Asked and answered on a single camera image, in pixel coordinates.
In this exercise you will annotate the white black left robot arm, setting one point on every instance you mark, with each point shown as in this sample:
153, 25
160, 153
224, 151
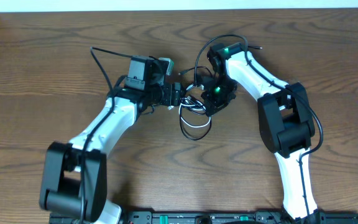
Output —
74, 181

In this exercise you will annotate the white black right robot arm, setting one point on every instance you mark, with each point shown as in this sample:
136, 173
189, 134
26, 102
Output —
285, 121

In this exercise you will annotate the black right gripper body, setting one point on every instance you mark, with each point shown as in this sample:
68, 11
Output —
220, 94

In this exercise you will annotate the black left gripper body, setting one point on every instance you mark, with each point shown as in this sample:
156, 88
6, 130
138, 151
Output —
176, 93

